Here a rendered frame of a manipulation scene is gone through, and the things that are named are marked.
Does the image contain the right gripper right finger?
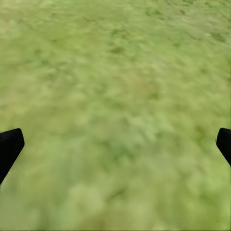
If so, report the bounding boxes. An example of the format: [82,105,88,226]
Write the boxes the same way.
[216,128,231,166]

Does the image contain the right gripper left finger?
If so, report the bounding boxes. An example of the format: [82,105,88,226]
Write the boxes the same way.
[0,128,25,185]

